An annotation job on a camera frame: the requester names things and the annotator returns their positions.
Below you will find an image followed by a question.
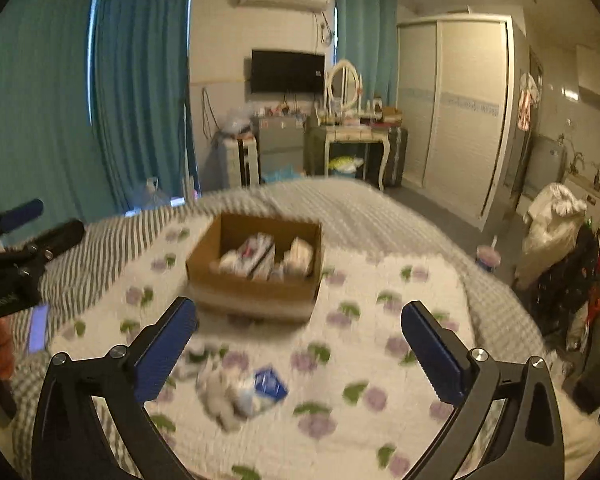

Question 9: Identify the person's left hand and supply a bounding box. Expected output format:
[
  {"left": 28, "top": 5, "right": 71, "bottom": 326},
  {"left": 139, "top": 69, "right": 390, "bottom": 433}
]
[{"left": 0, "top": 317, "right": 17, "bottom": 387}]

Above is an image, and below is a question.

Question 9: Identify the grey small fridge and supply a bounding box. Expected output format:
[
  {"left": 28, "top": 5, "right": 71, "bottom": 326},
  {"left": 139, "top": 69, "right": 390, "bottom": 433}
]
[{"left": 256, "top": 114, "right": 307, "bottom": 177}]

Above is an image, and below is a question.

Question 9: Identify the black wall television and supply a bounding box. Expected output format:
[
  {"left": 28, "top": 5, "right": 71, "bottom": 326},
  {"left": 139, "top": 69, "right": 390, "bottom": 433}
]
[{"left": 250, "top": 49, "right": 327, "bottom": 95}]

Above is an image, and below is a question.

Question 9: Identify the white tissue packet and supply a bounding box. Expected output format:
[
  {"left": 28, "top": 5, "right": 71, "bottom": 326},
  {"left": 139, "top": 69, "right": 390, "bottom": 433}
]
[{"left": 281, "top": 236, "right": 315, "bottom": 278}]

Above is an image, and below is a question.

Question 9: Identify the white dressing table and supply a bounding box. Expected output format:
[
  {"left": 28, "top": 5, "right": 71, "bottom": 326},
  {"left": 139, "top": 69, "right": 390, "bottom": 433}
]
[{"left": 305, "top": 121, "right": 407, "bottom": 192}]

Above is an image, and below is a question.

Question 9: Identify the white oval vanity mirror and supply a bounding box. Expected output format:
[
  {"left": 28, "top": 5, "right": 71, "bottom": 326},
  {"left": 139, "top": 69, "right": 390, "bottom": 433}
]
[{"left": 327, "top": 59, "right": 364, "bottom": 114}]

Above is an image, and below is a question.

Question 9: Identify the floral quilted blanket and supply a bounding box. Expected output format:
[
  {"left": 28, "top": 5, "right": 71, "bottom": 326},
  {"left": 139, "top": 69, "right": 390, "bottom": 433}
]
[{"left": 49, "top": 214, "right": 483, "bottom": 480}]

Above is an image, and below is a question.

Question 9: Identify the yellow green bag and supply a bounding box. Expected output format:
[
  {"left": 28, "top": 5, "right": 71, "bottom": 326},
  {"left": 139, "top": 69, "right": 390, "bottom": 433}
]
[{"left": 328, "top": 155, "right": 364, "bottom": 172}]

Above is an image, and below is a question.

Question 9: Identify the dark clothes pile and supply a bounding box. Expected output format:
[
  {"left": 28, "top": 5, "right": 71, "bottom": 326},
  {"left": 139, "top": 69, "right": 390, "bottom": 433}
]
[{"left": 529, "top": 227, "right": 600, "bottom": 338}]

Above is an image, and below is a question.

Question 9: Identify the white sliding wardrobe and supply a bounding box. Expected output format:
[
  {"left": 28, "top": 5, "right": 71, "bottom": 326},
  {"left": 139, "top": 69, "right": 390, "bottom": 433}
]
[{"left": 396, "top": 15, "right": 517, "bottom": 227}]

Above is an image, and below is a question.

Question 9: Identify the white soft toy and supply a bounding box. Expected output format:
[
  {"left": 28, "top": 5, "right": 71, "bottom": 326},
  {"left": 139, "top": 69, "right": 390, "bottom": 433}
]
[{"left": 196, "top": 360, "right": 253, "bottom": 432}]

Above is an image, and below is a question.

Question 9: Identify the brown cardboard box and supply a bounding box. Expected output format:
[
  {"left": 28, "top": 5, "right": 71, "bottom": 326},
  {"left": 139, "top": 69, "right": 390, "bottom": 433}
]
[{"left": 185, "top": 212, "right": 324, "bottom": 324}]

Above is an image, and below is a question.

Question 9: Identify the white drawer unit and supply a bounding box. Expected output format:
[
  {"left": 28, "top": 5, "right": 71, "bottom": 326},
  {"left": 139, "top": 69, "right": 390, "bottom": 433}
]
[{"left": 218, "top": 135, "right": 260, "bottom": 189}]

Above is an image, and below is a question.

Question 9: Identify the blue tissue packet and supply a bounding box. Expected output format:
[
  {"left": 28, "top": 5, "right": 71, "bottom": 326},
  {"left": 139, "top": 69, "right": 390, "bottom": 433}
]
[{"left": 253, "top": 367, "right": 289, "bottom": 402}]

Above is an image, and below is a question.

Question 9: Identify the red white hanging cloth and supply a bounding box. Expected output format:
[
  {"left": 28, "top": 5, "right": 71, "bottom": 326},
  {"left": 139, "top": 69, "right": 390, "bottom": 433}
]
[{"left": 518, "top": 72, "right": 542, "bottom": 132}]

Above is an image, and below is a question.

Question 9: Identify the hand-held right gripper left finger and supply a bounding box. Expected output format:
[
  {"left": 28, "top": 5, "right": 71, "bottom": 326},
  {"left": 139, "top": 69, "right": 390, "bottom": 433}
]
[{"left": 31, "top": 296, "right": 199, "bottom": 480}]

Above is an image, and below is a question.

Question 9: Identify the white printed soft packet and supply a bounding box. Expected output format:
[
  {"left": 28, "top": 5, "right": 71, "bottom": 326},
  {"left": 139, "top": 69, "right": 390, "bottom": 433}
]
[{"left": 219, "top": 235, "right": 277, "bottom": 281}]

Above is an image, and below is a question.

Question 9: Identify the white garment on chair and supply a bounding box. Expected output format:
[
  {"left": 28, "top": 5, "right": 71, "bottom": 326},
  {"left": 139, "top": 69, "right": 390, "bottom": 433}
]
[{"left": 521, "top": 182, "right": 589, "bottom": 287}]

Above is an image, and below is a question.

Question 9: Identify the pink lidded cup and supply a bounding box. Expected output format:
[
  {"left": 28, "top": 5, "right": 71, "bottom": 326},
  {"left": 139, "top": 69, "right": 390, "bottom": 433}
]
[{"left": 476, "top": 245, "right": 502, "bottom": 274}]

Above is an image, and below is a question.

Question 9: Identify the wide teal curtain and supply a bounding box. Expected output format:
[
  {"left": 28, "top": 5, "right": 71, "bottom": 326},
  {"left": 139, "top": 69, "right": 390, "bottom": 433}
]
[{"left": 0, "top": 0, "right": 197, "bottom": 241}]

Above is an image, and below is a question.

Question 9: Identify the clear plastic bag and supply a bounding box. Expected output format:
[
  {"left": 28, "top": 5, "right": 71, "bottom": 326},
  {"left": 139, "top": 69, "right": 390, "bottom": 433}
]
[{"left": 222, "top": 105, "right": 257, "bottom": 137}]

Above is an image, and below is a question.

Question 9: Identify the narrow teal curtain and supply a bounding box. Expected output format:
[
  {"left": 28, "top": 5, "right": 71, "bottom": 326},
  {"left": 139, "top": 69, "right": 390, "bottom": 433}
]
[{"left": 333, "top": 0, "right": 399, "bottom": 112}]

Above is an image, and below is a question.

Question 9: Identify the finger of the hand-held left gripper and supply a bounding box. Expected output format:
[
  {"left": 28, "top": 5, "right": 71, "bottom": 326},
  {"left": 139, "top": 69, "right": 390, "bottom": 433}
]
[
  {"left": 0, "top": 198, "right": 45, "bottom": 252},
  {"left": 9, "top": 218, "right": 86, "bottom": 281}
]

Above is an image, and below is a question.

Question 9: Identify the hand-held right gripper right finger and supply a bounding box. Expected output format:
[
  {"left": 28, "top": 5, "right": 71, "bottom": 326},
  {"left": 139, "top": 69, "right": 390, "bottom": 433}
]
[{"left": 401, "top": 301, "right": 566, "bottom": 480}]

